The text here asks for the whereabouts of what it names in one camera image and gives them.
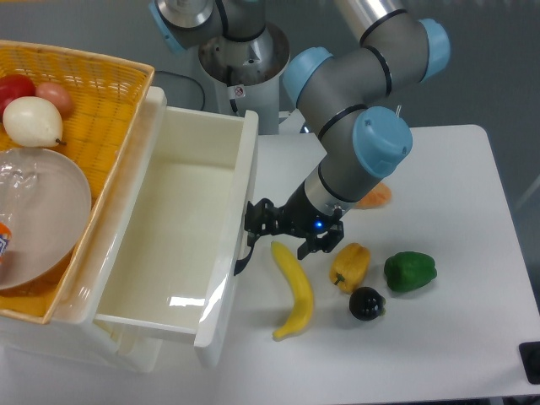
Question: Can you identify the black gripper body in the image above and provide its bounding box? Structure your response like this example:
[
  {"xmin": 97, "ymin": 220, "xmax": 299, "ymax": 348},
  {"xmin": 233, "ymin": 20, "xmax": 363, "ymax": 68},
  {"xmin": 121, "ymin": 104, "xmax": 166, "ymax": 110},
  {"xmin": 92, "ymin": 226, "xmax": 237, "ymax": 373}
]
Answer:
[{"xmin": 278, "ymin": 183, "xmax": 344, "ymax": 243}]

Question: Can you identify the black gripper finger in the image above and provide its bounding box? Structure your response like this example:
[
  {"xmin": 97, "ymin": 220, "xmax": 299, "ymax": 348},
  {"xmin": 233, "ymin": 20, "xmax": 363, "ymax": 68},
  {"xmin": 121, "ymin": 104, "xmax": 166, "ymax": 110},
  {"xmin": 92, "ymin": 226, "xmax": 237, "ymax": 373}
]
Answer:
[
  {"xmin": 297, "ymin": 219, "xmax": 344, "ymax": 259},
  {"xmin": 244, "ymin": 198, "xmax": 282, "ymax": 247}
]

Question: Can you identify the white drawer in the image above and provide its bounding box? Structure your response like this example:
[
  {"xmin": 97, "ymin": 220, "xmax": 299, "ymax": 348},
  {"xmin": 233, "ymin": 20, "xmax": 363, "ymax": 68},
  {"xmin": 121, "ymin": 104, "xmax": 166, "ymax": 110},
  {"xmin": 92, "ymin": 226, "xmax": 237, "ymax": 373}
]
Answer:
[
  {"xmin": 96, "ymin": 107, "xmax": 259, "ymax": 367},
  {"xmin": 93, "ymin": 320, "xmax": 162, "ymax": 373}
]

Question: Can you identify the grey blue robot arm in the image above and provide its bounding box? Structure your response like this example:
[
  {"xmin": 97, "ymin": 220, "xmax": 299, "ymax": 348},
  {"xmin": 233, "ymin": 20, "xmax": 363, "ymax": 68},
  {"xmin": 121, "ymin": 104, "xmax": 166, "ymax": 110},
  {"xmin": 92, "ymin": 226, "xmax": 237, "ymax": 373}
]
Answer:
[{"xmin": 149, "ymin": 1, "xmax": 451, "ymax": 258}]

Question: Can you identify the white drawer cabinet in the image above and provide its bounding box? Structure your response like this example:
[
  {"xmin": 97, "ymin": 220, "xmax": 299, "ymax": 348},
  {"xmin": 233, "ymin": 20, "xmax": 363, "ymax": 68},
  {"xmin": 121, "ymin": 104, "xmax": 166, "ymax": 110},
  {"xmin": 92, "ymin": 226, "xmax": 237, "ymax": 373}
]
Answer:
[{"xmin": 1, "ymin": 87, "xmax": 167, "ymax": 370}]

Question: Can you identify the yellow bell pepper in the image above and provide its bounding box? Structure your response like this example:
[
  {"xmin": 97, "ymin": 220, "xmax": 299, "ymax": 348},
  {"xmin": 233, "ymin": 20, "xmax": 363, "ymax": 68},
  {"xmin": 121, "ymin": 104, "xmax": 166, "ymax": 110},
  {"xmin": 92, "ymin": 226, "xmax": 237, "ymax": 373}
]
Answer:
[{"xmin": 329, "ymin": 243, "xmax": 370, "ymax": 294}]

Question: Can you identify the yellow banana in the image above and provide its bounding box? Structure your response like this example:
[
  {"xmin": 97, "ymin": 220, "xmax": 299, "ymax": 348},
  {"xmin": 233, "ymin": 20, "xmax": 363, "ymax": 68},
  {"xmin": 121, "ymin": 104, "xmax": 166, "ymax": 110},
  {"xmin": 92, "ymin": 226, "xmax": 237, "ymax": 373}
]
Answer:
[{"xmin": 271, "ymin": 241, "xmax": 315, "ymax": 341}]

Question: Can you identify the orange triangular bread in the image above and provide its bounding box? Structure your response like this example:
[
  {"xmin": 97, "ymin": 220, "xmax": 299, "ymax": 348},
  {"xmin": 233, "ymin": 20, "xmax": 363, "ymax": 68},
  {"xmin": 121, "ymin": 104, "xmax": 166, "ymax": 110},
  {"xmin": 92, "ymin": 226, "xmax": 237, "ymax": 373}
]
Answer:
[{"xmin": 354, "ymin": 182, "xmax": 392, "ymax": 209}]

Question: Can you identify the black round eggplant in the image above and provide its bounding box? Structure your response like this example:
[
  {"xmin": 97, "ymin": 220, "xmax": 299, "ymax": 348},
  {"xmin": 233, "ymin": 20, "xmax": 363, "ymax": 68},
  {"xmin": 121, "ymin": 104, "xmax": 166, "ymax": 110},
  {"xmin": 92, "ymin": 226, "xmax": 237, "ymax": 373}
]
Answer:
[{"xmin": 348, "ymin": 287, "xmax": 386, "ymax": 321}]

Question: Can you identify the green bell pepper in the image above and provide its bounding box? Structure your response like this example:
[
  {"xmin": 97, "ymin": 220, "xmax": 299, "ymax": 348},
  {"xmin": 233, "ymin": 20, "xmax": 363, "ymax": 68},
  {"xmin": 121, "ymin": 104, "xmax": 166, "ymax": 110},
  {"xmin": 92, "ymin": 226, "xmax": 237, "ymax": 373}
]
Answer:
[{"xmin": 384, "ymin": 251, "xmax": 437, "ymax": 293}]

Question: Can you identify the yellow woven basket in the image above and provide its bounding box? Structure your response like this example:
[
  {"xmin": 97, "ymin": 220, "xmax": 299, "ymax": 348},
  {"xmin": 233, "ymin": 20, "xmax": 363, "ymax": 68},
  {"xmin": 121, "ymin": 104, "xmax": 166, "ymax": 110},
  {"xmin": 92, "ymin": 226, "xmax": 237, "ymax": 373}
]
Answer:
[{"xmin": 1, "ymin": 40, "xmax": 154, "ymax": 324}]

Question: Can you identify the black device at edge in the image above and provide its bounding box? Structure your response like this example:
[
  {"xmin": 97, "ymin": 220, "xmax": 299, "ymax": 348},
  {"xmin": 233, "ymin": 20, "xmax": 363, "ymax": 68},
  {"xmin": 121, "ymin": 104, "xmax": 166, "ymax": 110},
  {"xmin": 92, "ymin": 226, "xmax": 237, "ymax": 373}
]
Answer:
[{"xmin": 519, "ymin": 342, "xmax": 540, "ymax": 385}]

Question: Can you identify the pink peach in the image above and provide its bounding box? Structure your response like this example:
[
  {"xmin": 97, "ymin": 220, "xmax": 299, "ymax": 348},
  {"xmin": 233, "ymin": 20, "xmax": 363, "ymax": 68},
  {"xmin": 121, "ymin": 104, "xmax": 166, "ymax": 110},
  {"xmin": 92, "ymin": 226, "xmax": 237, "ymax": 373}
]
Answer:
[{"xmin": 35, "ymin": 82, "xmax": 74, "ymax": 117}]

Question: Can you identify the clear plastic wrap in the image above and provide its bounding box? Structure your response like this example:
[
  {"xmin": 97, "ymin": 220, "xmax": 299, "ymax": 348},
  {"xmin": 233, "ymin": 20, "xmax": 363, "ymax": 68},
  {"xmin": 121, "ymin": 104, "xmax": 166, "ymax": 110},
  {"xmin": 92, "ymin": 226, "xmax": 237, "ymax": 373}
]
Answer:
[{"xmin": 1, "ymin": 148, "xmax": 39, "ymax": 224}]

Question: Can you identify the white pear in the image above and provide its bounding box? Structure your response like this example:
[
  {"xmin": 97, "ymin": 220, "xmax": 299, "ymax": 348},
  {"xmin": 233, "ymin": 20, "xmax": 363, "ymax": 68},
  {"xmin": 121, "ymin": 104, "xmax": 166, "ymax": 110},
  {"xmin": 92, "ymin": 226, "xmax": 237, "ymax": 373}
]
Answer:
[{"xmin": 3, "ymin": 96, "xmax": 65, "ymax": 148}]

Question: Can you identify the orange blue packet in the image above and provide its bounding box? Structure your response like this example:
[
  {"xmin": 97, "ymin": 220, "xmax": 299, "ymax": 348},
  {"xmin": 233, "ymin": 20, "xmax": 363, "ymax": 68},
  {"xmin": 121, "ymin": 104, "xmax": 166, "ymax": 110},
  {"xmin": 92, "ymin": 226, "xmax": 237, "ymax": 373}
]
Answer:
[{"xmin": 0, "ymin": 223, "xmax": 12, "ymax": 259}]

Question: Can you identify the red apple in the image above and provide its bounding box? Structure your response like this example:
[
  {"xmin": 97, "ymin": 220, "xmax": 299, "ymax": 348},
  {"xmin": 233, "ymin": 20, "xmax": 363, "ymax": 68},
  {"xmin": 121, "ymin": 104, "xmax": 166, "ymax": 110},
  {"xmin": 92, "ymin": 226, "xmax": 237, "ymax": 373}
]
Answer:
[{"xmin": 0, "ymin": 74, "xmax": 35, "ymax": 116}]

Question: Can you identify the black cable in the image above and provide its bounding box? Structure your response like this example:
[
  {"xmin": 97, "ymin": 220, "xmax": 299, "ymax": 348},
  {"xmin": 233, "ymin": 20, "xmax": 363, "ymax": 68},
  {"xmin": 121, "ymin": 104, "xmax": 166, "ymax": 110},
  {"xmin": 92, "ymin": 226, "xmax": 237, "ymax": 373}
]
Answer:
[{"xmin": 154, "ymin": 69, "xmax": 206, "ymax": 111}]

